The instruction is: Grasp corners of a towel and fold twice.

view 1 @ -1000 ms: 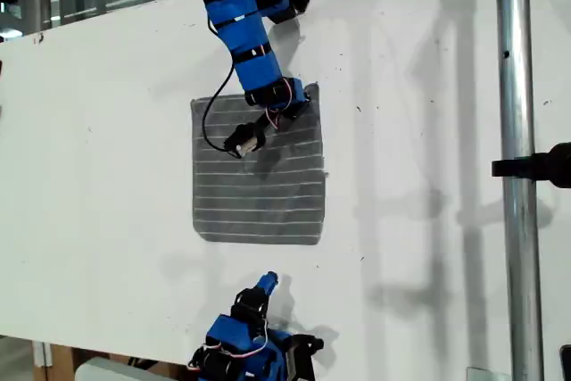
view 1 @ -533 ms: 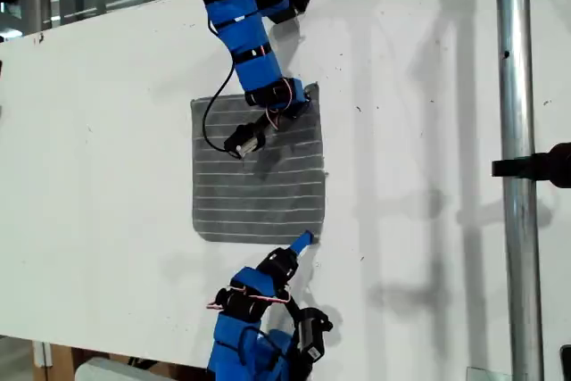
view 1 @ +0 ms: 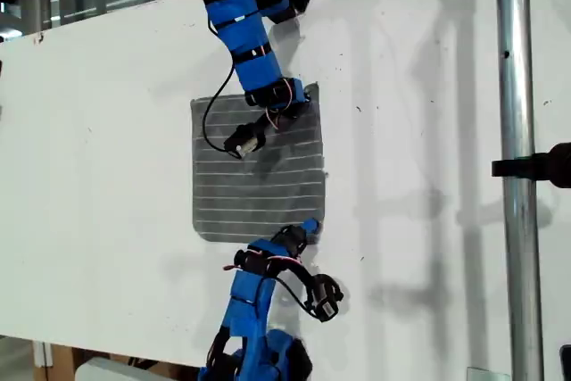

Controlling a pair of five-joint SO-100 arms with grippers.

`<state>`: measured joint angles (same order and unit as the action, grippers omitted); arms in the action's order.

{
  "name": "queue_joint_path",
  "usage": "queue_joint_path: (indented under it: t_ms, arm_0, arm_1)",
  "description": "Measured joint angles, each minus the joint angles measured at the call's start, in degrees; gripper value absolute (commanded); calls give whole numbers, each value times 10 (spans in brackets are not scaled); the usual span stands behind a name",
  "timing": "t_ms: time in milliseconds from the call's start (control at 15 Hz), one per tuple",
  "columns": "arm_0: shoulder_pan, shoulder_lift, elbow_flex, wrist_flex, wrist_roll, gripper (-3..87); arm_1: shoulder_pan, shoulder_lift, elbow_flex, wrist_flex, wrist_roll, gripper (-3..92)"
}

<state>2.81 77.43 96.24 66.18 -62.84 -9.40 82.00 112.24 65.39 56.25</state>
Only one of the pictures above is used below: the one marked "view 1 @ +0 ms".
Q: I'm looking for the camera black stalk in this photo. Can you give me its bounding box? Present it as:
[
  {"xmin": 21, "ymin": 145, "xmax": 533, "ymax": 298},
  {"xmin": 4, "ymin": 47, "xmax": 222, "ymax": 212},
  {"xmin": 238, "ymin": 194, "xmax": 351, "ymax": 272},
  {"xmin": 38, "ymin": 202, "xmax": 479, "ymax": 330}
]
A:
[
  {"xmin": 271, "ymin": 260, "xmax": 316, "ymax": 288},
  {"xmin": 252, "ymin": 108, "xmax": 277, "ymax": 132}
]

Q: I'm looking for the clear plastic plate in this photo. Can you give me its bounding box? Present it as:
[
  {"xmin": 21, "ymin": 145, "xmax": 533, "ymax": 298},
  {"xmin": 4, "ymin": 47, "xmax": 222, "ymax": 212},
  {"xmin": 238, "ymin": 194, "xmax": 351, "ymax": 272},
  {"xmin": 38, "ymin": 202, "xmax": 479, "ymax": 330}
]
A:
[{"xmin": 466, "ymin": 367, "xmax": 512, "ymax": 381}]

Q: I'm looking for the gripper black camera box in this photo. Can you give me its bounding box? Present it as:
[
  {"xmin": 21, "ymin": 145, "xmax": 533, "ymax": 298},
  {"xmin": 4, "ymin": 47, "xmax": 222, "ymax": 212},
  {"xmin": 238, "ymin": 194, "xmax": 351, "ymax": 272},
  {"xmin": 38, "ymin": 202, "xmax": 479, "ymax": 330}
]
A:
[
  {"xmin": 307, "ymin": 273, "xmax": 344, "ymax": 322},
  {"xmin": 222, "ymin": 123, "xmax": 268, "ymax": 160}
]

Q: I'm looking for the grey striped towel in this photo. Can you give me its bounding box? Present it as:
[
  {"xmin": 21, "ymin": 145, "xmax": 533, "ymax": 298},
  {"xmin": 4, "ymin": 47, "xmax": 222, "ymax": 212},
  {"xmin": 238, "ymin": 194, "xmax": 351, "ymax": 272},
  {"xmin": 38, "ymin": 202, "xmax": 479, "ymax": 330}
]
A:
[{"xmin": 190, "ymin": 81, "xmax": 329, "ymax": 246}]

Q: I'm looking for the steel post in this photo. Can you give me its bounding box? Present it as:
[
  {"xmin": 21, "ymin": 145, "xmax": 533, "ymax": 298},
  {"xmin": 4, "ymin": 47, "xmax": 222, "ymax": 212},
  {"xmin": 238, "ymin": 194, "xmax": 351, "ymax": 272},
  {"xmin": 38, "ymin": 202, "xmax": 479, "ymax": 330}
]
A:
[{"xmin": 493, "ymin": 0, "xmax": 546, "ymax": 381}]

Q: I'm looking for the brown cardboard box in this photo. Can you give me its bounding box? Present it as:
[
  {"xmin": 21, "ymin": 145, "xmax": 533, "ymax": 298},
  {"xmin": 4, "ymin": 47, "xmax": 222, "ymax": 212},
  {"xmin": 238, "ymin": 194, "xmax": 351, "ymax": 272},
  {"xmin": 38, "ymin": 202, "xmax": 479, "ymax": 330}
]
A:
[{"xmin": 33, "ymin": 343, "xmax": 80, "ymax": 381}]

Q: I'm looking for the white box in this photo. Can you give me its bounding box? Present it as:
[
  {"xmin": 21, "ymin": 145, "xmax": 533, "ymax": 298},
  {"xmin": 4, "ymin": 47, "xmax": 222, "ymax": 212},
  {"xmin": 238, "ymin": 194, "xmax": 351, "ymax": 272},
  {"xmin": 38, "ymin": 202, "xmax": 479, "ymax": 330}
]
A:
[{"xmin": 73, "ymin": 356, "xmax": 149, "ymax": 381}]

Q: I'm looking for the camera black cable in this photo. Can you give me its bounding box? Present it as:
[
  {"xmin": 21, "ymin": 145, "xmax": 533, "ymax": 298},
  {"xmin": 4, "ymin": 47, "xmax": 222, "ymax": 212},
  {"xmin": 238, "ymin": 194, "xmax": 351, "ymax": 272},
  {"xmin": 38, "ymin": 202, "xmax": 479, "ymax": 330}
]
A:
[
  {"xmin": 274, "ymin": 277, "xmax": 322, "ymax": 322},
  {"xmin": 203, "ymin": 63, "xmax": 236, "ymax": 153}
]

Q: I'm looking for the black post clamp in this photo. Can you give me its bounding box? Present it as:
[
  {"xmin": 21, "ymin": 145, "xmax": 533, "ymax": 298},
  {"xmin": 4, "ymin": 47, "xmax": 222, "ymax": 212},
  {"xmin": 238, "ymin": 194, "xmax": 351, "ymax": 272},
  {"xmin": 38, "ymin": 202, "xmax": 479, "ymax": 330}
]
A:
[{"xmin": 491, "ymin": 142, "xmax": 571, "ymax": 189}]

